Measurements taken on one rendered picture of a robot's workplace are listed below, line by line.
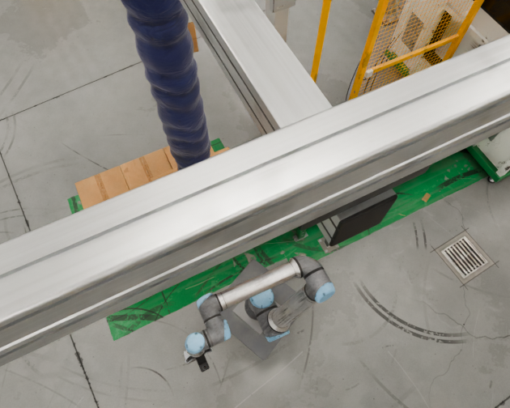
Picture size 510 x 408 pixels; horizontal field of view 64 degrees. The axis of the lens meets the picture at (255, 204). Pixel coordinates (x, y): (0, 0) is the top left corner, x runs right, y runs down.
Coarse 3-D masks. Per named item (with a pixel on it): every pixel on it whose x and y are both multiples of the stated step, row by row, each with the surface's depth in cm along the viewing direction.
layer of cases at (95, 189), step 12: (144, 156) 360; (156, 156) 360; (168, 156) 360; (120, 168) 354; (132, 168) 354; (144, 168) 354; (156, 168) 354; (168, 168) 354; (84, 180) 349; (96, 180) 349; (108, 180) 349; (120, 180) 349; (132, 180) 349; (144, 180) 349; (84, 192) 344; (96, 192) 344; (108, 192) 344; (120, 192) 344; (84, 204) 339
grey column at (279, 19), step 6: (270, 12) 319; (276, 12) 313; (282, 12) 316; (288, 12) 319; (270, 18) 323; (276, 18) 318; (282, 18) 321; (276, 24) 324; (282, 24) 326; (276, 30) 329; (282, 30) 332; (282, 36) 338
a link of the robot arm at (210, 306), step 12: (288, 264) 211; (300, 264) 209; (312, 264) 210; (264, 276) 207; (276, 276) 207; (288, 276) 209; (300, 276) 210; (240, 288) 203; (252, 288) 203; (264, 288) 205; (204, 300) 198; (216, 300) 198; (228, 300) 200; (240, 300) 203; (204, 312) 196; (216, 312) 197
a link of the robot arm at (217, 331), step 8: (216, 320) 194; (224, 320) 196; (208, 328) 194; (216, 328) 192; (224, 328) 193; (208, 336) 190; (216, 336) 191; (224, 336) 192; (208, 344) 190; (216, 344) 193
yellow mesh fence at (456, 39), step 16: (384, 0) 275; (416, 0) 293; (448, 0) 311; (480, 0) 328; (384, 16) 291; (416, 16) 309; (464, 32) 357; (368, 48) 312; (400, 48) 335; (416, 48) 346; (432, 48) 356; (448, 48) 371; (384, 64) 345; (416, 64) 368; (384, 80) 366; (352, 96) 362
